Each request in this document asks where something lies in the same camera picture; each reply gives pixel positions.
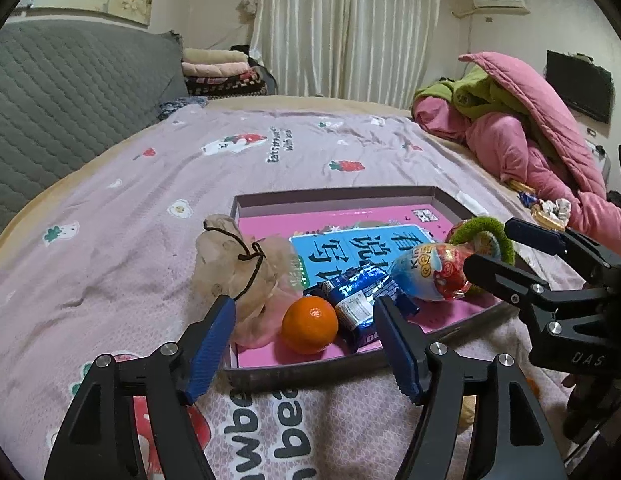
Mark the red surprise egg toy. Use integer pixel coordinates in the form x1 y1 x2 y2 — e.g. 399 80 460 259
389 243 472 301

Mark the blue snack packet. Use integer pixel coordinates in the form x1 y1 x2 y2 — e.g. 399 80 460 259
304 262 420 353

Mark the walnut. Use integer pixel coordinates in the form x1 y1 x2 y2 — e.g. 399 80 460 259
457 396 477 434

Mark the pink strawberry bear blanket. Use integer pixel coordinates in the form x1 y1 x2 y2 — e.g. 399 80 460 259
0 106 527 479

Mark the white striped curtain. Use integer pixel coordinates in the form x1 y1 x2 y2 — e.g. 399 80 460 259
242 0 441 108

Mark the beige organza drawstring pouch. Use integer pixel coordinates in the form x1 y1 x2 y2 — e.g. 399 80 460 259
192 214 302 349

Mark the green garment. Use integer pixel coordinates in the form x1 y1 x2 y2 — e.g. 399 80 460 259
414 66 529 120

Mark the snack pile on bed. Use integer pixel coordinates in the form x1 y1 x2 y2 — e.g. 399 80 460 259
507 180 572 231

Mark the green fuzzy ring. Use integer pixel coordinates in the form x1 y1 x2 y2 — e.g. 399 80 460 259
449 216 517 267

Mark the black wall television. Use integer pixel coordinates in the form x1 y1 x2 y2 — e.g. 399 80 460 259
545 51 614 124

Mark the stack of folded blankets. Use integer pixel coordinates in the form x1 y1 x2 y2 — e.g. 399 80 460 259
181 46 278 99

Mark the white air conditioner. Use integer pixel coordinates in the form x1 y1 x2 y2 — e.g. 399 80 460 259
453 0 530 18

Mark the pink and blue book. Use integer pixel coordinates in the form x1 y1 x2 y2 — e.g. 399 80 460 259
229 200 499 372

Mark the pink quilted duvet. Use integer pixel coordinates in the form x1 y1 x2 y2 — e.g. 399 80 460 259
411 51 621 246

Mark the blue surprise egg toy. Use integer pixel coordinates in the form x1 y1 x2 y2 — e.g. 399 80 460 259
437 217 515 299

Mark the grey shallow cardboard tray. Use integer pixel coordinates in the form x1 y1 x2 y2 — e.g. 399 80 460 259
224 186 516 392

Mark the grey quilted headboard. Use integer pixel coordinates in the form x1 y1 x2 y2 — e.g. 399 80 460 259
0 20 187 234

